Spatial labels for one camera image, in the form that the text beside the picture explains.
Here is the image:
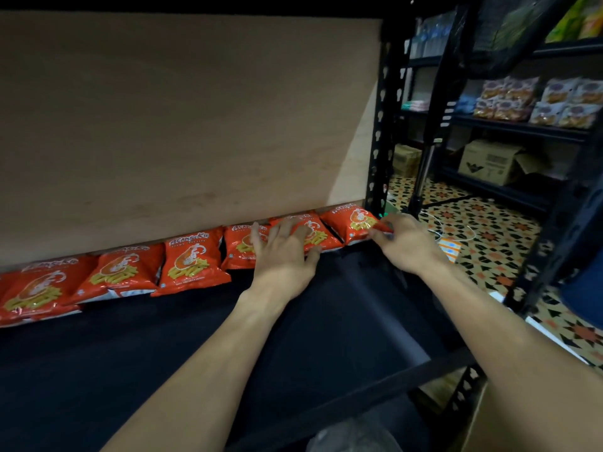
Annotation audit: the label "person's right hand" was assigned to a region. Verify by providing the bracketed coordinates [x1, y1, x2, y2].
[367, 213, 451, 277]

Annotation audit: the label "person's left hand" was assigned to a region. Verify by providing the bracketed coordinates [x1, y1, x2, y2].
[247, 218, 324, 304]

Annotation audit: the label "orange snack packet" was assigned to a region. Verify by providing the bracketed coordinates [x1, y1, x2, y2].
[269, 212, 344, 255]
[319, 203, 394, 245]

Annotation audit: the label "person's left forearm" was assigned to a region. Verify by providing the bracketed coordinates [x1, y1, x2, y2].
[100, 287, 289, 452]

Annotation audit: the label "person's right forearm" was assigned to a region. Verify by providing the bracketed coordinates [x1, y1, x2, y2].
[418, 260, 603, 452]

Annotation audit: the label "small orange white packet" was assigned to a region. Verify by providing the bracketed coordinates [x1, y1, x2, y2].
[437, 237, 463, 264]

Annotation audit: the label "small cardboard box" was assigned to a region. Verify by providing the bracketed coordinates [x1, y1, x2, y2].
[392, 144, 423, 179]

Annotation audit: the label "black and silver pole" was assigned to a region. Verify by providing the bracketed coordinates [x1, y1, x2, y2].
[406, 3, 469, 219]

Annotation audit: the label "black metal shelving rack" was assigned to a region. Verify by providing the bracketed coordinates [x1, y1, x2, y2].
[0, 0, 603, 452]

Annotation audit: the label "light wooden shelf board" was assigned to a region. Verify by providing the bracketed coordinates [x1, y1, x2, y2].
[0, 11, 383, 269]

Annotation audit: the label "large cardboard box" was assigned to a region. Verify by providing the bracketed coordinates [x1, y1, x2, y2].
[458, 138, 547, 187]

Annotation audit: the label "row of orange snack packets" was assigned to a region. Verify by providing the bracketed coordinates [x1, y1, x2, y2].
[0, 223, 273, 327]

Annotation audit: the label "black shelf board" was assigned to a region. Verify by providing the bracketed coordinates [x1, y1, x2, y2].
[0, 240, 474, 452]

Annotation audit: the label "black background shelving rack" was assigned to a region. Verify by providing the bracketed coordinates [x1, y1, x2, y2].
[400, 36, 603, 217]

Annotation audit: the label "clear plastic bag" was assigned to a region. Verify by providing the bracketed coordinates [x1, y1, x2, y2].
[305, 413, 403, 452]

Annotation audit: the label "open brown cardboard box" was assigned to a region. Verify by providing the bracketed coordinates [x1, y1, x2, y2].
[450, 379, 603, 452]

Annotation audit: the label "group of clear water bottles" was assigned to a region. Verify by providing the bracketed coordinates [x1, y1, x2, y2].
[409, 11, 457, 58]

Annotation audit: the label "blue object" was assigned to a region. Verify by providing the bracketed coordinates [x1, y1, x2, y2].
[560, 259, 603, 331]

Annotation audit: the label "stack of white snack packets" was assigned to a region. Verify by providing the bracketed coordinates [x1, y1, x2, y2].
[472, 76, 603, 130]

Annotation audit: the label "black mesh bag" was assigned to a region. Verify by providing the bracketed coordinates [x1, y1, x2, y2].
[465, 0, 580, 81]

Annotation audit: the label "yellow green snack packets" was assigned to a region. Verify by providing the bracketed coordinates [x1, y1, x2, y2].
[546, 0, 603, 44]

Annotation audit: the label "white cable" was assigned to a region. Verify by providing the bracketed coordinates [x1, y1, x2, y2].
[421, 211, 477, 244]

